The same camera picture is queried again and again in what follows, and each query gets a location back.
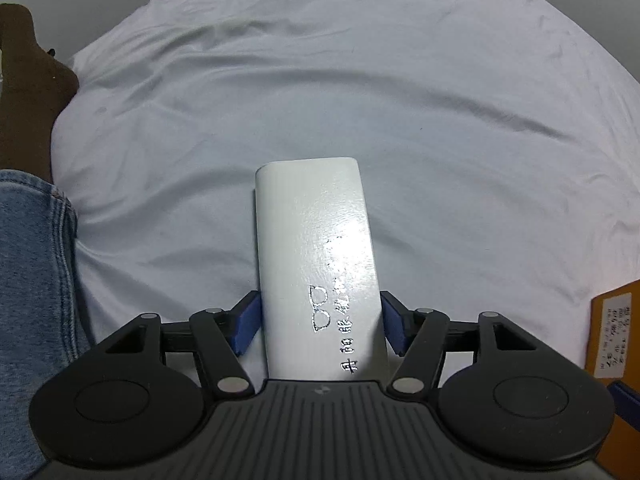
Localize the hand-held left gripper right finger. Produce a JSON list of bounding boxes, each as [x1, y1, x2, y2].
[[380, 290, 541, 396]]

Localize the white glasses case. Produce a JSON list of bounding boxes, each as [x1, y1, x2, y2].
[[254, 156, 391, 381]]

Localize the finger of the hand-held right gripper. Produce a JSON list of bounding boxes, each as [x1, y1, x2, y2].
[[611, 380, 640, 413]]

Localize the person's brown socked foot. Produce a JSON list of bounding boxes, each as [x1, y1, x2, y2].
[[0, 4, 80, 183]]

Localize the light grey bed sheet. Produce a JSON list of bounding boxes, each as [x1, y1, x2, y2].
[[50, 0, 640, 376]]

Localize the person's blue jeans leg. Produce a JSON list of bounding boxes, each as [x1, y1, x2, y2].
[[0, 169, 91, 476]]

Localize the orange cardboard box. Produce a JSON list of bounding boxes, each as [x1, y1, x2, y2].
[[585, 277, 640, 480]]

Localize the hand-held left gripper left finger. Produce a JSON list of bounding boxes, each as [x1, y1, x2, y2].
[[102, 290, 262, 396]]

